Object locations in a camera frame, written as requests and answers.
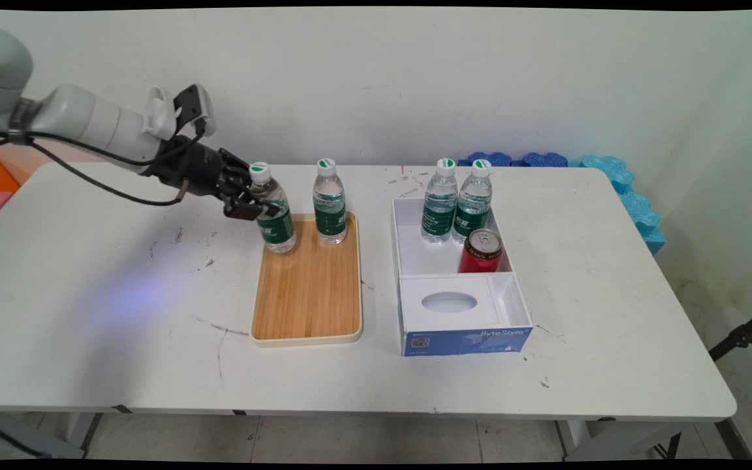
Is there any black tripod leg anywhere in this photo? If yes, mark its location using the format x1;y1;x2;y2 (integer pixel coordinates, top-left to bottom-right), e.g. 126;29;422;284
708;303;752;363

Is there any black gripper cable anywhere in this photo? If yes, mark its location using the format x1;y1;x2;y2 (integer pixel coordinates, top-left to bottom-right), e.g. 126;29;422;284
0;137;191;208

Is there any red soda can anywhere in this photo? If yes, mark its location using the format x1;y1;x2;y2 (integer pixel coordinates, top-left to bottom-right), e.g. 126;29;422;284
458;228;504;274

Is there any white and blue cardboard box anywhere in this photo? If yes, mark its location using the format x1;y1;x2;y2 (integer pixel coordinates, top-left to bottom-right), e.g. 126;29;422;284
391;196;535;358

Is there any light blue foam mat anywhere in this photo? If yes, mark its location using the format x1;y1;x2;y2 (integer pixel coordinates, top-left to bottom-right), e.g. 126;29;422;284
568;155;668;257

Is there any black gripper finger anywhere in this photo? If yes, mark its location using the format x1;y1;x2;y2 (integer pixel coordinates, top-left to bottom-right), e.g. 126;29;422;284
218;148;254;196
222;191;283;221

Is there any grey table leg frame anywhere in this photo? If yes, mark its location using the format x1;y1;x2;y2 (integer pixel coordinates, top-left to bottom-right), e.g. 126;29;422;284
554;419;752;462

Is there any green label water bottle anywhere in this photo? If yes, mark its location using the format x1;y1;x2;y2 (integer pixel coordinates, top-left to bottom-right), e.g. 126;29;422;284
452;159;494;246
247;161;298;255
312;157;349;246
420;158;460;245

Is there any dark blue foam mat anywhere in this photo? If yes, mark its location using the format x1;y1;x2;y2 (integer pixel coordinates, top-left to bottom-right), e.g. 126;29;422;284
457;151;515;168
522;152;570;168

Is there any black camera cable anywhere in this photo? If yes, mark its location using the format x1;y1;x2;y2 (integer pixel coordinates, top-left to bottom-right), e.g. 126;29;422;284
0;115;210;166

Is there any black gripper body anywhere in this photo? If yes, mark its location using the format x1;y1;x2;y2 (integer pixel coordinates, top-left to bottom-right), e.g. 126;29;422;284
144;134;234;198

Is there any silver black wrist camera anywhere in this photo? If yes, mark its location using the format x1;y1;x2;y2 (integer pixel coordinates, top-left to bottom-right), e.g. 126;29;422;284
144;83;217;142

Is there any grey table leg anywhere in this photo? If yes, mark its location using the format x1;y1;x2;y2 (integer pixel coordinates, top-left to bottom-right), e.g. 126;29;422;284
63;412;104;459

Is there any wooden tray with cream rim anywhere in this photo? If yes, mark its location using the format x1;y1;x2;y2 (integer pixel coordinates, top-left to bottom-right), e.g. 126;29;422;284
250;212;364;347

